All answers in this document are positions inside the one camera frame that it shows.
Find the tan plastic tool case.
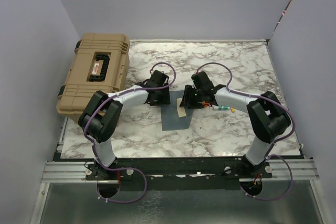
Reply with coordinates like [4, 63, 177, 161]
[56, 33, 130, 123]

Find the aluminium extrusion rail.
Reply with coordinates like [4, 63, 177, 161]
[41, 162, 118, 184]

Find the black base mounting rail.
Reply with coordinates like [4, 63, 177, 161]
[52, 155, 274, 192]

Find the orange handled screwdriver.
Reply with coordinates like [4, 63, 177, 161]
[202, 102, 213, 108]

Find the white green glue stick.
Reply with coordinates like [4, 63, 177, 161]
[213, 105, 230, 111]

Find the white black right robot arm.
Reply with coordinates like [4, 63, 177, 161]
[180, 71, 295, 177]

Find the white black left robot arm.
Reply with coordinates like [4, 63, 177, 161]
[78, 70, 170, 179]

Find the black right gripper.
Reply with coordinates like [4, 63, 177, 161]
[180, 84, 204, 109]

